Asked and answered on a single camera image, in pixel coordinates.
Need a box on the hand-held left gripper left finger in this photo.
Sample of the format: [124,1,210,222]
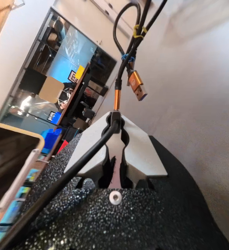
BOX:
[63,112,112,177]

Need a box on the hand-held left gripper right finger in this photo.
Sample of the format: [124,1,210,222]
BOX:
[121,114,168,179]

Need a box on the black usb-c port cable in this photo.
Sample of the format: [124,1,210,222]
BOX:
[0,110,123,250]

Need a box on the red plastic bin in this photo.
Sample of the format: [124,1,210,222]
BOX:
[56,140,69,155]

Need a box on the braided usb-c cable blue tie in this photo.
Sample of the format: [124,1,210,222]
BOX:
[113,2,148,111]

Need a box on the black boxy device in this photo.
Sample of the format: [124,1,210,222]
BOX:
[83,107,96,119]

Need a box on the wide blue plastic bin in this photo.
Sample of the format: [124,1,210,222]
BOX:
[48,128,63,149]

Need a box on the small blue plastic bin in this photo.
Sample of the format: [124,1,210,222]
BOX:
[52,112,61,126]

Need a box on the brown desk with black legs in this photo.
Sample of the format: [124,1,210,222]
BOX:
[54,62,92,133]

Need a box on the black tripod light stand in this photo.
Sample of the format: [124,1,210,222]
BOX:
[24,111,62,126]

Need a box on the printed tag sign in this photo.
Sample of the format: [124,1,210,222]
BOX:
[67,70,77,83]

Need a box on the yellow plastic bin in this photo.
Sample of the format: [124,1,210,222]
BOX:
[75,65,85,80]

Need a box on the white overhead phone stand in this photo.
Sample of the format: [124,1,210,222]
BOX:
[0,149,41,214]

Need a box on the tan framed dark panel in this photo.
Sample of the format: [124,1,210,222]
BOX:
[0,123,46,232]

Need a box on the blue twist tie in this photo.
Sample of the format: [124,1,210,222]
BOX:
[121,54,136,62]

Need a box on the yellow twist tie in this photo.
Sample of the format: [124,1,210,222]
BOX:
[133,24,147,38]

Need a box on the blue tote with handle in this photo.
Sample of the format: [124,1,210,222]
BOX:
[41,130,56,155]

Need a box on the black wall screen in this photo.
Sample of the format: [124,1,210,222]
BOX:
[18,69,47,94]

